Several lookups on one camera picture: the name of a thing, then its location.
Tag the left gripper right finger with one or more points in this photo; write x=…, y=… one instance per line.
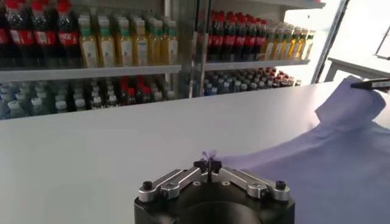
x=253, y=187

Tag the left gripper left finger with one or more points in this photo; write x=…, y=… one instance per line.
x=173, y=185

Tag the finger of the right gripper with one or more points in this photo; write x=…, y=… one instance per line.
x=374, y=84

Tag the purple t-shirt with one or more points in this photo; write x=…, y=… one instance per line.
x=335, y=167

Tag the black slanted pole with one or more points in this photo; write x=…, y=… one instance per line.
x=332, y=39

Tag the metal drinks shelf unit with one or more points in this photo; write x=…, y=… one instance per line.
x=259, y=64
x=91, y=73

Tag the yellow juice bottle green label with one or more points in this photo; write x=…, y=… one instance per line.
x=140, y=48
x=170, y=48
x=124, y=48
x=154, y=48
x=89, y=48
x=106, y=48

